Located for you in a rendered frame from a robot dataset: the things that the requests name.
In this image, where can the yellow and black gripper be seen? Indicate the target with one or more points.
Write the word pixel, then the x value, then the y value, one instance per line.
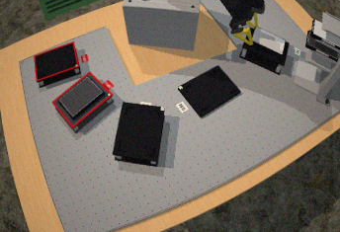
pixel 234 24

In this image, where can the grey slotted shelf rack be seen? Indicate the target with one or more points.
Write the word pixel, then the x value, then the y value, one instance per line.
pixel 320 75

